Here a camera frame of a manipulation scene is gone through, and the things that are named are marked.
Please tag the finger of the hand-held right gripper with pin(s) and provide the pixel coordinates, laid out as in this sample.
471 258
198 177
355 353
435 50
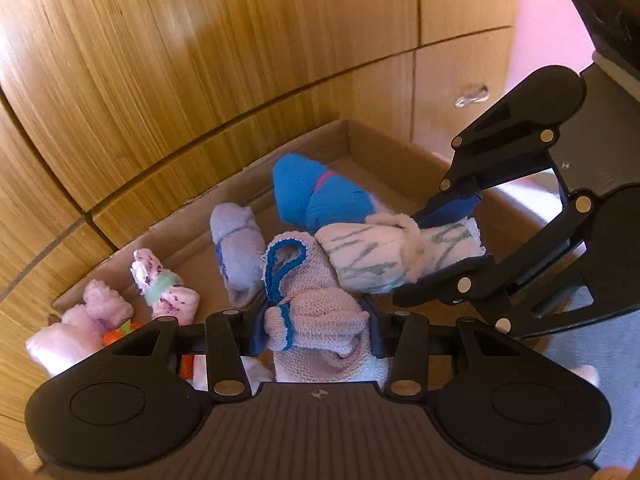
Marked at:
450 287
450 207

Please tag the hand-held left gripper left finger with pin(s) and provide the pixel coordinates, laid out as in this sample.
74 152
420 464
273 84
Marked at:
257 332

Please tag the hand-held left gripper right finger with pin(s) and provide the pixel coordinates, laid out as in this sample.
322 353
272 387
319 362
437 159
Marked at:
376 332

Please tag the pink knit sock blue trim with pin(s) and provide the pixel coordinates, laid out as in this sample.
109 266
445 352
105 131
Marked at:
320 310

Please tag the cardboard box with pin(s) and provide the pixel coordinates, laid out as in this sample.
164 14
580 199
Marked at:
390 170

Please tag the white sock grey pattern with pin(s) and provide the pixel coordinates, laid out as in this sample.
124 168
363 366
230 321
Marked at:
370 255

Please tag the orange sock roll green trim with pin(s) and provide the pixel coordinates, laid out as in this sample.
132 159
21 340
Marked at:
112 337

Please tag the large pale pink sock roll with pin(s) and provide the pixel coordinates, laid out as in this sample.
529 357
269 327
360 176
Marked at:
60 345

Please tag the small orange sock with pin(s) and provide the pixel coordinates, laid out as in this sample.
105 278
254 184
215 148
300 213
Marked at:
187 366

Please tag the white board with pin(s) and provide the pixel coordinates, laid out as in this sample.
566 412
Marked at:
525 182

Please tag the light blue sock roll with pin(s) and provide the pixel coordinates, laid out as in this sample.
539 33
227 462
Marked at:
235 255

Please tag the white floral sock green band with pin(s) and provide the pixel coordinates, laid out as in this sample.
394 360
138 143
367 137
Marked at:
175 300

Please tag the bright blue sock roll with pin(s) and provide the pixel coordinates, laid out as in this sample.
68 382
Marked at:
305 195

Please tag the small pale pink sock roll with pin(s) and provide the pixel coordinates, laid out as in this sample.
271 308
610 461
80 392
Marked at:
102 300

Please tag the blue blanket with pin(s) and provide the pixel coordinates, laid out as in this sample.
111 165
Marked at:
617 360

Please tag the wooden wardrobe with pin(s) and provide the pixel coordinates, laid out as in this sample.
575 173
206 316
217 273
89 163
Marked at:
200 35

